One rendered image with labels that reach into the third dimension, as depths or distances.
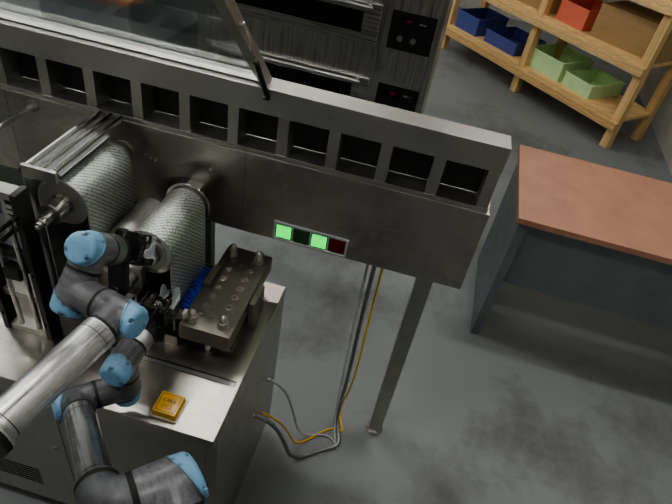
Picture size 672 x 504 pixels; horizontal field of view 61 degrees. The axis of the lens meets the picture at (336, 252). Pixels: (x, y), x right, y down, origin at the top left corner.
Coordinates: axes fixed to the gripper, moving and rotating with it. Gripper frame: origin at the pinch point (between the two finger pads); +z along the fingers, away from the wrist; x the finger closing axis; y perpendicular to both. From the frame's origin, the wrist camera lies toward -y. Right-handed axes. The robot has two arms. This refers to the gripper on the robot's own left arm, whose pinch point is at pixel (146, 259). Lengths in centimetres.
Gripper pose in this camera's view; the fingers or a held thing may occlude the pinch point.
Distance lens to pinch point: 162.7
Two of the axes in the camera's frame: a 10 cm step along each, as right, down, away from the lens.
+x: -9.6, -2.6, 0.9
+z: 0.9, 0.3, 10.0
